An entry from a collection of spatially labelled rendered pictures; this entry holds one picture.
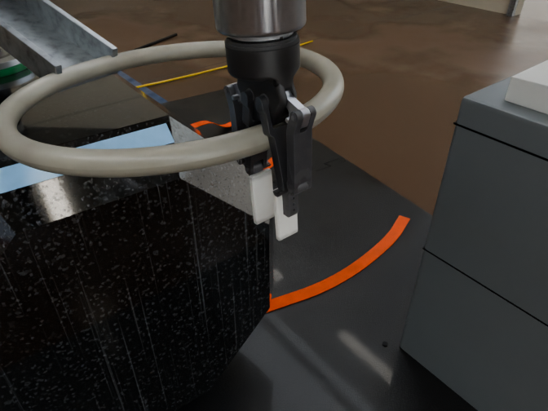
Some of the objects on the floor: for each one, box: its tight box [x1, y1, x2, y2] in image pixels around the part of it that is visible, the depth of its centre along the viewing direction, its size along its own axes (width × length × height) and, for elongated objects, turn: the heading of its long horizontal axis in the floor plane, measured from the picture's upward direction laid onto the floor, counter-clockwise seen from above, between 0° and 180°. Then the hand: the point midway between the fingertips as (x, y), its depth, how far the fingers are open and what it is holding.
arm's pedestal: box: [382, 70, 548, 411], centre depth 112 cm, size 50×50×80 cm
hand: (274, 205), depth 56 cm, fingers closed on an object, 4 cm apart
